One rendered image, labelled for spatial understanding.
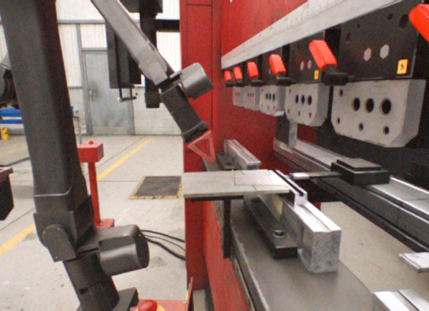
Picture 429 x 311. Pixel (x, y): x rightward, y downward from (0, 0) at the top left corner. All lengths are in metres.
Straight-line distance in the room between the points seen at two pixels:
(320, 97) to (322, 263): 0.33
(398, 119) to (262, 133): 1.34
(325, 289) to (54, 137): 0.53
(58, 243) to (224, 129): 1.27
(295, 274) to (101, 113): 7.87
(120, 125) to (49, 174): 7.72
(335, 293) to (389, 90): 0.38
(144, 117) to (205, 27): 6.48
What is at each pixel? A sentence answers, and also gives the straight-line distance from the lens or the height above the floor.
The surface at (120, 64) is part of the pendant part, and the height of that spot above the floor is 1.37.
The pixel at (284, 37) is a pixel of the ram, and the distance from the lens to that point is 0.73.
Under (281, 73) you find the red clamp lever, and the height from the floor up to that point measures 1.27.
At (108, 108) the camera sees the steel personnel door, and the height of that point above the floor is 0.73.
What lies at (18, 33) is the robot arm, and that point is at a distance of 0.45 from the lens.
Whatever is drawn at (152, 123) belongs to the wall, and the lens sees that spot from 7.96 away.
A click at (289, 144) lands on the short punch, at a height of 1.11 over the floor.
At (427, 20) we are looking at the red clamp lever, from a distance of 0.32.
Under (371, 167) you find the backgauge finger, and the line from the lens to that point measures 0.91.
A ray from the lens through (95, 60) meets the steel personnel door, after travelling 8.32.
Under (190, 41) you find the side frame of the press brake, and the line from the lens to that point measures 1.61.
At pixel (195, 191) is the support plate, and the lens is 0.71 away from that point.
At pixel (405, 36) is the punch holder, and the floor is 1.30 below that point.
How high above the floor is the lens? 1.24
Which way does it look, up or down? 13 degrees down
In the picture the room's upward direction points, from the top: straight up
